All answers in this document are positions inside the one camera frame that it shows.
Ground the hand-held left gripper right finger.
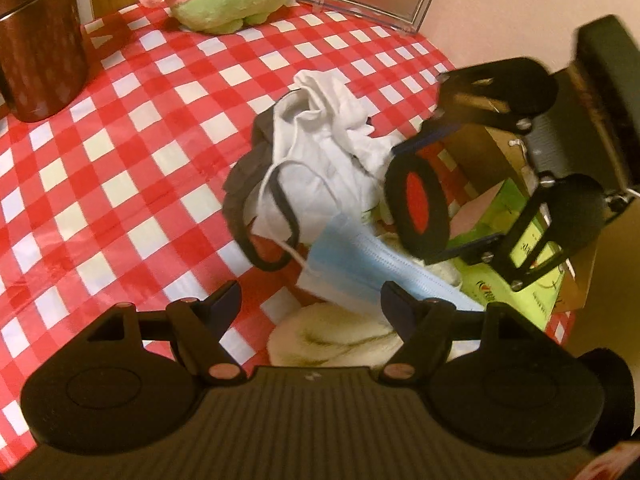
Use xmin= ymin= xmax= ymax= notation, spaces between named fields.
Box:
xmin=380 ymin=281 xmax=566 ymax=386

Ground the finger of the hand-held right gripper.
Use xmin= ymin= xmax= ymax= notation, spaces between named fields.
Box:
xmin=451 ymin=174 xmax=608 ymax=291
xmin=392 ymin=57 xmax=559 ymax=158

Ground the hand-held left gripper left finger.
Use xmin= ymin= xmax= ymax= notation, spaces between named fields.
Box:
xmin=75 ymin=280 xmax=248 ymax=386

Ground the blue face mask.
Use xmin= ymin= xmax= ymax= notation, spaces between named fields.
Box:
xmin=296 ymin=212 xmax=487 ymax=317

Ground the cardboard box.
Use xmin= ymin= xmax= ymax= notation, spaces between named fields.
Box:
xmin=439 ymin=119 xmax=602 ymax=312

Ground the white cloth garment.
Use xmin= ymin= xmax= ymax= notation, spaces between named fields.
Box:
xmin=249 ymin=69 xmax=397 ymax=242

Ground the cream towel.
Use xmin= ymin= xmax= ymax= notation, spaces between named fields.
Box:
xmin=266 ymin=301 xmax=407 ymax=369

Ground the green tissue box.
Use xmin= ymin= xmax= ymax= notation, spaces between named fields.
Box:
xmin=440 ymin=175 xmax=567 ymax=322

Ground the red checked tablecloth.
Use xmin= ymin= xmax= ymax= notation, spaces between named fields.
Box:
xmin=0 ymin=0 xmax=577 ymax=448

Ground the brown cylindrical canister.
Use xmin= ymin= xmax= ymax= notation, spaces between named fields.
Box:
xmin=0 ymin=0 xmax=90 ymax=124

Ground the dark grey cloth with strap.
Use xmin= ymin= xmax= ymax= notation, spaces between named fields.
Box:
xmin=222 ymin=104 xmax=302 ymax=272

